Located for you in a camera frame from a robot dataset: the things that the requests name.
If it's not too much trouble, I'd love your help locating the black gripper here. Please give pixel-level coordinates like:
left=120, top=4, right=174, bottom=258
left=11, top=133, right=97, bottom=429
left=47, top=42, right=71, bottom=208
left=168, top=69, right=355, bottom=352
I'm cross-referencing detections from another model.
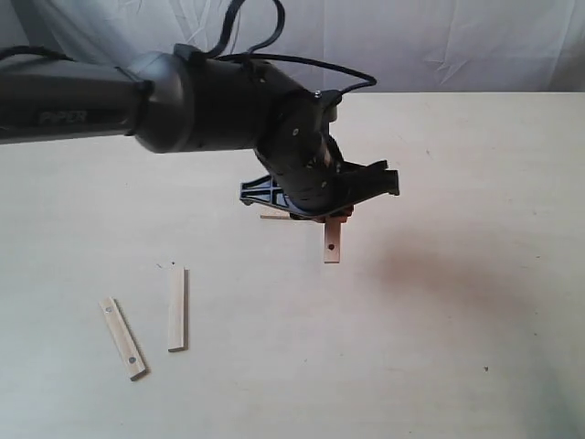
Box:
left=256, top=134, right=399, bottom=224

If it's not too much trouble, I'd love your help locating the wood strip with two magnets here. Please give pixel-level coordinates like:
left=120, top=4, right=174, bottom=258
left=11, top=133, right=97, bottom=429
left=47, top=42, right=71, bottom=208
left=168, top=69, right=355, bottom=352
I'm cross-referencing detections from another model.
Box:
left=324, top=219, right=341, bottom=263

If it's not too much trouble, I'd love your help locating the white fabric backdrop curtain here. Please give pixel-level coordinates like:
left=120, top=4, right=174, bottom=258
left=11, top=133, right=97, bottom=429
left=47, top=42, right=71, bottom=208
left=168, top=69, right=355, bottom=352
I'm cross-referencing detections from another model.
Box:
left=1, top=1, right=584, bottom=91

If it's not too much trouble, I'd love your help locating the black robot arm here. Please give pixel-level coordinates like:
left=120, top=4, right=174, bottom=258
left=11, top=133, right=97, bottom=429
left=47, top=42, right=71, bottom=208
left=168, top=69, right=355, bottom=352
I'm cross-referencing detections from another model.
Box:
left=1, top=45, right=399, bottom=221

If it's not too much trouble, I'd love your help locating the horizontal plain wood strip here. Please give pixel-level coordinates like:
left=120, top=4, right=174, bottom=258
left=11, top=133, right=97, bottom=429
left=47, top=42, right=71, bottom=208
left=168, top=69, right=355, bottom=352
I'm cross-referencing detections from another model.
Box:
left=260, top=213, right=292, bottom=220

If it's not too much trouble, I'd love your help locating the black cable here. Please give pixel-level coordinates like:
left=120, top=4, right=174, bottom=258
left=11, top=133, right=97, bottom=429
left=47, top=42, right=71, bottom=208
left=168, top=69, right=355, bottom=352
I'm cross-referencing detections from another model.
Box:
left=0, top=0, right=378, bottom=100

